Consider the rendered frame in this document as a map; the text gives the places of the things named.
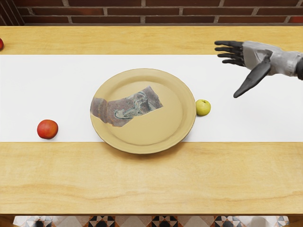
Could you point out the tan plate with printed pattern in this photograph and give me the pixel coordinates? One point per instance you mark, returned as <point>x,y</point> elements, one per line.
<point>142,111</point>

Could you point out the yellow-green apple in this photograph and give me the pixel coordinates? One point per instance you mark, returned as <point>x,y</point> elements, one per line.
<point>203,107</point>

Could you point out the red apple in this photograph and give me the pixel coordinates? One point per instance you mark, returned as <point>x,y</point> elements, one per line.
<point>47,129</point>
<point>1,44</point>

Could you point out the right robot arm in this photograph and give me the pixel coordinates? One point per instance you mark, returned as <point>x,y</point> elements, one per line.
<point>300,66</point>

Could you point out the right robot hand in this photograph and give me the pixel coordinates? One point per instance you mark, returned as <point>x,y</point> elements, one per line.
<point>258,55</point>

